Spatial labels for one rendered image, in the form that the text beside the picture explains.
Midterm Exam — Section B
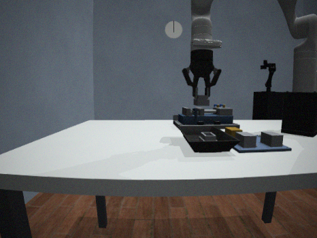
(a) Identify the yellow rectangular block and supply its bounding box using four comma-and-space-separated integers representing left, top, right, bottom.
225, 127, 243, 137

